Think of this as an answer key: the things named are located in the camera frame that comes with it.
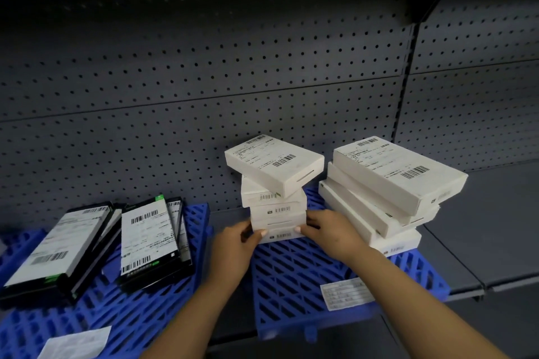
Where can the person's left hand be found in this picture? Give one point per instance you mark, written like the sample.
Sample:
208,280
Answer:
229,255

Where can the person's right hand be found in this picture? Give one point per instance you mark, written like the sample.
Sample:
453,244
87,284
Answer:
334,236

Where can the person's right thumb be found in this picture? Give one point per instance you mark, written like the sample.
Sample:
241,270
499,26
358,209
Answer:
304,231

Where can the person's left thumb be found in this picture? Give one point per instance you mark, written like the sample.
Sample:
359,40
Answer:
255,234

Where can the white cardboard box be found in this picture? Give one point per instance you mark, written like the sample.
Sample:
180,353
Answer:
400,245
400,173
278,215
273,163
379,226
280,236
370,207
257,196

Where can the person's right forearm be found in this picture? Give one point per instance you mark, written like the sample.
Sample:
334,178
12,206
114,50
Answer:
417,312

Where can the person's left forearm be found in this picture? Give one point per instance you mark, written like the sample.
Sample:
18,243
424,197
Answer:
189,321

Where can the blue plastic grid pallet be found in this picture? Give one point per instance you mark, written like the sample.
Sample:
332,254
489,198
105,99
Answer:
290,283
139,312

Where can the black box with white label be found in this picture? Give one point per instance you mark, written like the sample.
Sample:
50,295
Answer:
147,239
183,241
99,251
59,249

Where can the white paper label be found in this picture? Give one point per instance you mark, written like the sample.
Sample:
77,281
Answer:
75,344
346,294

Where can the grey pegboard back panel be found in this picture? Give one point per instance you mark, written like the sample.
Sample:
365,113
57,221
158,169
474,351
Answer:
476,93
189,89

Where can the slotted grey shelf upright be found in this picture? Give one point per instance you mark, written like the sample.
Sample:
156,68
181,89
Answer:
404,85

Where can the dark grey shelf board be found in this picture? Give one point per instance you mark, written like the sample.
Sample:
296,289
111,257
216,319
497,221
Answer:
484,228

